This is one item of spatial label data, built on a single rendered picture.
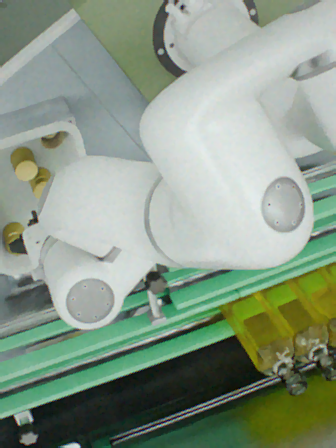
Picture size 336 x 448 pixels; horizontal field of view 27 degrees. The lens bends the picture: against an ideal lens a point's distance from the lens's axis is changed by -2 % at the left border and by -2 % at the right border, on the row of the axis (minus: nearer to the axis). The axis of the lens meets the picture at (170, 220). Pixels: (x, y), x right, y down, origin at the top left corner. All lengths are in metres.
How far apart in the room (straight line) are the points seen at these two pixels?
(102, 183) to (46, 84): 0.45
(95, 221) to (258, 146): 0.20
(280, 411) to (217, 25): 0.60
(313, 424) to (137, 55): 0.61
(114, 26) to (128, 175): 0.37
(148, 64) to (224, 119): 0.53
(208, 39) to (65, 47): 0.25
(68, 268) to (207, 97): 0.33
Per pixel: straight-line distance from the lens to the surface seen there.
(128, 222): 0.58
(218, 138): 0.44
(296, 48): 0.42
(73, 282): 0.71
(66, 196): 0.63
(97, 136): 1.09
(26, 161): 1.01
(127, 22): 0.94
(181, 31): 0.92
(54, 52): 1.03
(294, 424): 1.11
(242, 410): 1.13
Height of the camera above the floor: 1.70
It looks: 52 degrees down
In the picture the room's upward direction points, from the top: 147 degrees clockwise
